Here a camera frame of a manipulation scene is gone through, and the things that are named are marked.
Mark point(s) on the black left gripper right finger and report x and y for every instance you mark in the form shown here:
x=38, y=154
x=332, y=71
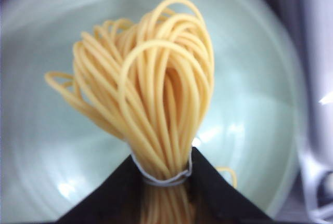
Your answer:
x=213, y=200

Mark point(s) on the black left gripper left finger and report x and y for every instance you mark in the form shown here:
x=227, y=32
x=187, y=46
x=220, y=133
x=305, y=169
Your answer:
x=116, y=200

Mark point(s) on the pale green plate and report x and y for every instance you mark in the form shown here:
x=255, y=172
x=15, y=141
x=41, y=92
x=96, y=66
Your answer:
x=52, y=156

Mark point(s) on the yellow vermicelli noodle bundle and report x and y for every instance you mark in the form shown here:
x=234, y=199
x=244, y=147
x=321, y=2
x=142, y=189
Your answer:
x=149, y=84

